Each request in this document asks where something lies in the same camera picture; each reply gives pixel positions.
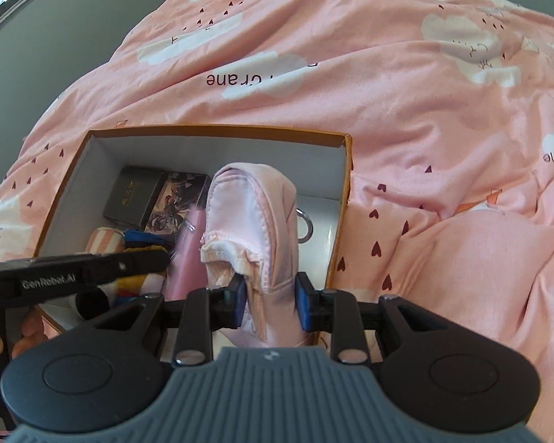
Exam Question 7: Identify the orange cardboard box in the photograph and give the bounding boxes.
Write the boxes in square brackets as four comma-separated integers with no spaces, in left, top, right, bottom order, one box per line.
[30,124,354,365]

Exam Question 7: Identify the grey rectangular box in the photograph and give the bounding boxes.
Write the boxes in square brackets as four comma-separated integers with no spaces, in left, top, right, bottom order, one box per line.
[103,167,168,230]

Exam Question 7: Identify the pink printed blanket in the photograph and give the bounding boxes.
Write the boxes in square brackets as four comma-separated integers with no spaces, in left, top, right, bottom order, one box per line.
[0,0,554,443]

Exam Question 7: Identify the small pink backpack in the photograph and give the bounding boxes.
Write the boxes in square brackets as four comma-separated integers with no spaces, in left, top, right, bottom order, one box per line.
[198,162,315,348]

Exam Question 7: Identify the brown plush toy blue hat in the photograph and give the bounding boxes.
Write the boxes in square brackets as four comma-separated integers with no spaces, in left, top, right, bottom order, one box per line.
[71,226,174,321]

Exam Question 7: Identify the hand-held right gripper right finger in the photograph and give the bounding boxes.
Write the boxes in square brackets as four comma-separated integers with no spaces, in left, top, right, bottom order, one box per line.
[295,273,437,364]

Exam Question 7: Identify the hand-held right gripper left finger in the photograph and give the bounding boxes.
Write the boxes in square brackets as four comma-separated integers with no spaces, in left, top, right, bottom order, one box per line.
[113,273,249,366]

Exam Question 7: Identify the dark printed card box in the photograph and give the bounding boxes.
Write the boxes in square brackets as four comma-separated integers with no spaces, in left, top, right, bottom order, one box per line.
[144,172,212,236]

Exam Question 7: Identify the person's left hand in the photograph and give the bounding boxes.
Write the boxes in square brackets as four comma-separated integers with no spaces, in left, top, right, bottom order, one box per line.
[0,307,51,361]

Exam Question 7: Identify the pink leather key case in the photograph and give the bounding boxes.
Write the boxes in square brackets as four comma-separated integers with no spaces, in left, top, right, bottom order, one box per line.
[168,203,213,303]

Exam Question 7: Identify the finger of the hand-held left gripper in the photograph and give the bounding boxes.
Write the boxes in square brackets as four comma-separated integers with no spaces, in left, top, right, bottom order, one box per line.
[90,245,172,287]

